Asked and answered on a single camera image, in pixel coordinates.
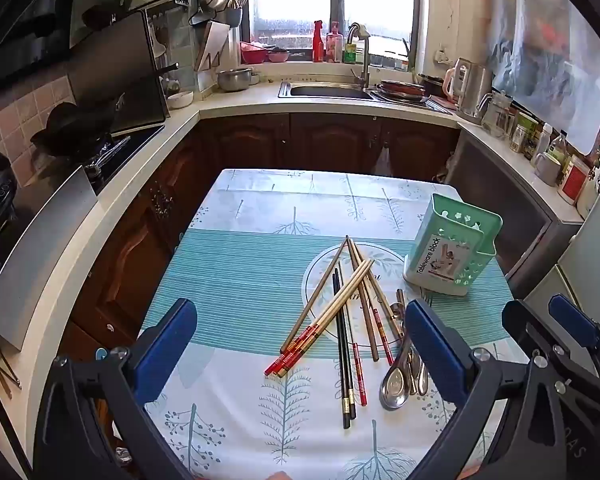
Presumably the leaning cutting board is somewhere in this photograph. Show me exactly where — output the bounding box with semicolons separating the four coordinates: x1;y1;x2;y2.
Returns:
194;20;231;72

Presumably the steel electric kettle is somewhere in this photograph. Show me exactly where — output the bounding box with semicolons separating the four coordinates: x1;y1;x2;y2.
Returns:
454;57;494;126

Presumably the hanging black frying pan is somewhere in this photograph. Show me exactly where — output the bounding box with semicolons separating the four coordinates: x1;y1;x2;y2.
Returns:
81;0;154;31

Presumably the white plastic bottle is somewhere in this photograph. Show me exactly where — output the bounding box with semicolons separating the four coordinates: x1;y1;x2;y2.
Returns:
530;122;554;166

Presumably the steel pot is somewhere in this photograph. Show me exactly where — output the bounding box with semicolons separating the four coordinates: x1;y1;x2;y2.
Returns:
216;67;254;93

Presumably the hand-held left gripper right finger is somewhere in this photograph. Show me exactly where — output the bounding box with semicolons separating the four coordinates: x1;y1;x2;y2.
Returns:
405;299;512;480

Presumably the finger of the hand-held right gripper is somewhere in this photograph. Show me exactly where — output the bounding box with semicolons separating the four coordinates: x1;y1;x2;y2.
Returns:
548;293;600;391
501;299;571;401

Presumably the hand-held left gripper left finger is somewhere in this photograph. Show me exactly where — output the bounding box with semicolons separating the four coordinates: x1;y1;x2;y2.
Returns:
32;298;199;480

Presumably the black wok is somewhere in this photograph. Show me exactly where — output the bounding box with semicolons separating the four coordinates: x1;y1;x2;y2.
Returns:
29;101;127;157

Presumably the black chopstick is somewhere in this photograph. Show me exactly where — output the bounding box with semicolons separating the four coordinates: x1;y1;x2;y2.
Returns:
332;269;352;430
336;267;357;420

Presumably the hanging plastic bag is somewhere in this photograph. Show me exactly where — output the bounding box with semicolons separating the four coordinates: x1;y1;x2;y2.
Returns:
489;0;600;157

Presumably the glass teapot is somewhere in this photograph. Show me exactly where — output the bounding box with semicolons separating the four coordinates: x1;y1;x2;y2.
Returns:
481;90;514;139

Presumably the dark stove splash guard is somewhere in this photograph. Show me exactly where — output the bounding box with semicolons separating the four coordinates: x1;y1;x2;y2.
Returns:
66;9;168;134

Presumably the white refrigerator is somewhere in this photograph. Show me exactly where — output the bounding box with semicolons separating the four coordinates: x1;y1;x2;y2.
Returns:
522;167;600;331

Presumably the grey mug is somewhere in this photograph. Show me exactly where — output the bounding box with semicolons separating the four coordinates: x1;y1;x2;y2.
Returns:
533;152;561;187

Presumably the steel faucet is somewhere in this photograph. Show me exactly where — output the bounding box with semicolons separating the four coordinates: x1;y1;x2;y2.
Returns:
346;22;372;89

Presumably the dark brown wooden chopstick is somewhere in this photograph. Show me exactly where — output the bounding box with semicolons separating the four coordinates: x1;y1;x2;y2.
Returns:
345;235;381;362

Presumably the teal printed tablecloth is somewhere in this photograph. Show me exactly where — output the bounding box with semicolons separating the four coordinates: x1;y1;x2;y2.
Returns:
137;168;531;480

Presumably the spice jar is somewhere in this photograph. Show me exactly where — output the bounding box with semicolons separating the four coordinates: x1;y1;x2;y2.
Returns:
509;112;539;157

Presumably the red pan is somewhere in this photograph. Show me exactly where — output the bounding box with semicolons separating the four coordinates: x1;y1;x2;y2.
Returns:
379;79;429;104

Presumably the black range hood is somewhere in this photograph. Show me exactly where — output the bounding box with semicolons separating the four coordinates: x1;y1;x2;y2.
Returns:
0;0;191;106

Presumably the black pot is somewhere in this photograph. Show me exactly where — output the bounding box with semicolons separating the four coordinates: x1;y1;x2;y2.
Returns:
418;73;449;99

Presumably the steel soup spoon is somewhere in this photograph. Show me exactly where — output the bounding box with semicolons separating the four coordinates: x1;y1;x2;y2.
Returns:
379;332;417;411

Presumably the tan wooden chopstick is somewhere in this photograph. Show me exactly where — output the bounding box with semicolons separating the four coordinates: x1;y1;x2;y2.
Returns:
279;237;350;354

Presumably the glass bottle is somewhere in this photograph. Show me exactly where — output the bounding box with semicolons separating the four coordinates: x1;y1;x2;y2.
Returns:
550;130;570;167

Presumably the pink bottle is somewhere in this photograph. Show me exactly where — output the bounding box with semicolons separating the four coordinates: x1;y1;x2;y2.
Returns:
325;20;344;64

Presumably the red bowl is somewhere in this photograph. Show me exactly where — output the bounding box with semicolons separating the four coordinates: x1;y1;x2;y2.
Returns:
239;42;269;65

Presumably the red spray bottle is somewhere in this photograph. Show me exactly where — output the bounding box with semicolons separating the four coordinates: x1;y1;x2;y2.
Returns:
312;19;325;64

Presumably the kitchen window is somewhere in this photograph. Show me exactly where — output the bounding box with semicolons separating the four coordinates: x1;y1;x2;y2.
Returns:
250;0;427;64

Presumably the black gas stove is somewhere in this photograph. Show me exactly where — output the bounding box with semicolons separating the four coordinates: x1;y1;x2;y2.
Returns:
81;124;167;197

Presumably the steel sink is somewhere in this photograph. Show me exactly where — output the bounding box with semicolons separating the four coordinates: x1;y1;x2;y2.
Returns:
278;81;377;101

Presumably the green plastic utensil holder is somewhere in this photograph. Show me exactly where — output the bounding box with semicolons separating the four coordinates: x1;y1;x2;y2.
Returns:
403;193;504;297

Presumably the steel splash guard panel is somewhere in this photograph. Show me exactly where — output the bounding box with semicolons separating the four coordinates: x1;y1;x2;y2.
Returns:
0;164;99;352

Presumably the light chopstick red striped end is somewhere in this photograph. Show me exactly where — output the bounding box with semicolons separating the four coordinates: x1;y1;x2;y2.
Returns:
342;305;367;407
264;258;372;375
350;241;396;366
277;260;377;378

